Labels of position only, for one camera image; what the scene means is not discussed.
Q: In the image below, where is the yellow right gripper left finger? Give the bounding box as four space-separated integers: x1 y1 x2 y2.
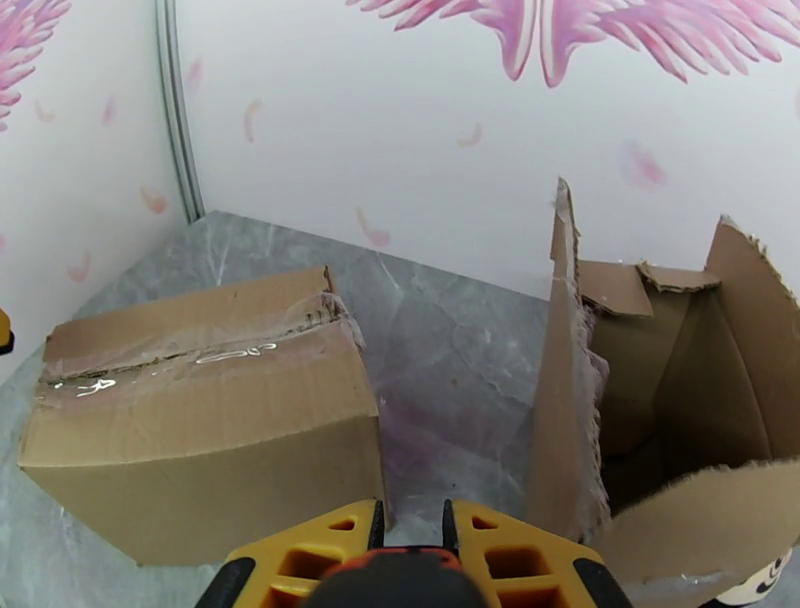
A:
196 498 386 608

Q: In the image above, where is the aluminium corner post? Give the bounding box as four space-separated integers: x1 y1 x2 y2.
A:
154 0 208 224

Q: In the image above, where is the wide plain cardboard box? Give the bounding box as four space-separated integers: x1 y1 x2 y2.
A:
17 265 389 567

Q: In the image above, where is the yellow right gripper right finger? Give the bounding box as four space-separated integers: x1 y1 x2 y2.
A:
442 498 633 608

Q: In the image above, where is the narrow labelled cardboard box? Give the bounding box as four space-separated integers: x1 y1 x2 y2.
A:
524 176 800 608

